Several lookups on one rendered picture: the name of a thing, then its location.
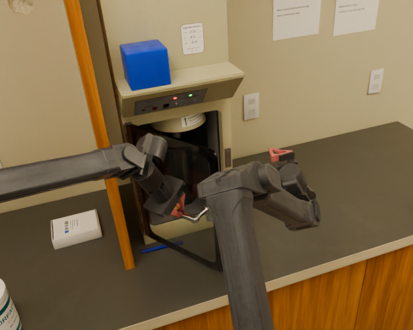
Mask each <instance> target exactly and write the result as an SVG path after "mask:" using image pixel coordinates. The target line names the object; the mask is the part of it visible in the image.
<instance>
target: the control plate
mask: <svg viewBox="0 0 413 330"><path fill-rule="evenodd" d="M207 90H208V89H207V88H206V89H202V90H196V91H191V92H184V93H181V94H174V95H169V96H163V97H159V98H152V99H148V100H142V101H136V102H135V112H134V115H140V114H144V113H150V112H154V111H160V110H164V109H171V108H175V107H181V106H185V105H191V104H195V103H202V102H203V100H204V97H205V94H206V92H207ZM190 94H192V96H189V95H190ZM175 97H177V98H176V99H173V98H175ZM192 100H195V102H192ZM184 101H186V103H184ZM168 103H169V107H167V108H163V105H164V104H168ZM175 103H178V105H175ZM153 107H157V109H156V110H152V108H153ZM143 109H145V111H142V110H143Z"/></svg>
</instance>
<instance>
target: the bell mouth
mask: <svg viewBox="0 0 413 330"><path fill-rule="evenodd" d="M205 121H206V116H205V114H204V113H198V114H194V115H188V116H184V117H178V118H175V119H168V120H162V121H158V122H152V123H150V125H151V127H152V128H154V129H156V130H158V131H161V132H185V131H189V130H192V129H195V128H197V127H199V126H200V125H202V124H203V123H204V122H205Z"/></svg>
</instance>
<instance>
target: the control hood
mask: <svg viewBox="0 0 413 330"><path fill-rule="evenodd" d="M244 77H245V73H244V72H243V71H241V70H240V69H238V68H237V67H235V66H234V65H233V64H231V63H230V62H222V63H217V64H210V65H202V66H198V67H191V68H186V69H179V70H174V71H170V79H171V84H168V85H164V86H156V87H153V88H145V89H141V90H134V91H132V90H131V89H130V87H129V85H128V83H127V82H126V80H125V79H120V80H116V81H115V85H116V89H117V96H118V100H119V107H120V111H121V116H122V117H123V118H127V117H133V116H137V115H134V112H135V102H136V101H142V100H148V99H152V98H159V97H163V96H169V95H174V94H181V93H184V92H191V91H196V90H202V89H206V88H207V89H208V90H207V92H206V94H205V97H204V100H203V102H202V103H205V102H209V101H216V100H222V99H226V98H232V97H233V96H234V94H235V92H236V91H237V89H238V87H239V85H240V83H241V82H242V80H243V78H244ZM195 104H199V103H195ZM195 104H192V105H195ZM185 106H188V105H185ZM185 106H181V107H185ZM175 108H179V107H175ZM171 109H174V108H171ZM164 110H168V109H164ZM164 110H161V111H164ZM154 112H157V111H154ZM154 112H150V113H154ZM144 114H148V113H144ZM140 115H143V114H140Z"/></svg>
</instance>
